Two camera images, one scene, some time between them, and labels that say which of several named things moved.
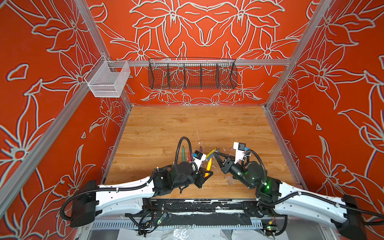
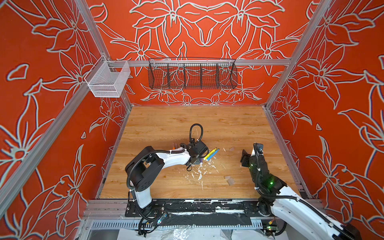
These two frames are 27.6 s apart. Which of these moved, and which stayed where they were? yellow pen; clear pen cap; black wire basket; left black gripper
Moved: left black gripper
Stayed: clear pen cap; black wire basket; yellow pen
